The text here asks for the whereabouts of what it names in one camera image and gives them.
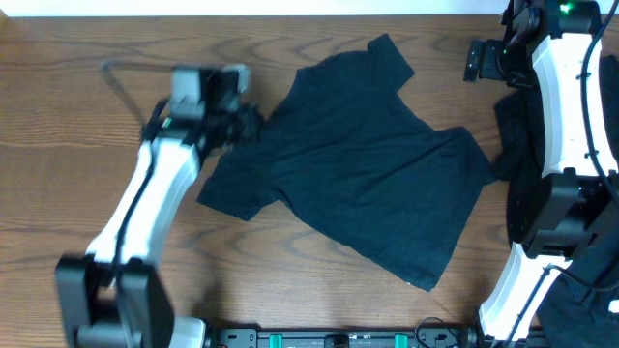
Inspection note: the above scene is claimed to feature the dark green t-shirt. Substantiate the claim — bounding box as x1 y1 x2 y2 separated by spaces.
197 35 494 291

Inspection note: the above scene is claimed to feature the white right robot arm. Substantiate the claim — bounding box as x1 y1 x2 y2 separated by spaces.
458 0 618 347

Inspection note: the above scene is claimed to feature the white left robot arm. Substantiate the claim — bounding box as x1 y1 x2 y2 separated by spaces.
54 99 263 347

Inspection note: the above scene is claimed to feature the pile of black clothes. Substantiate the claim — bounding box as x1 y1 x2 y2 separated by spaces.
491 52 619 348

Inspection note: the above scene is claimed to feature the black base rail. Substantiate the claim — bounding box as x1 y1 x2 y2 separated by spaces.
168 316 483 348

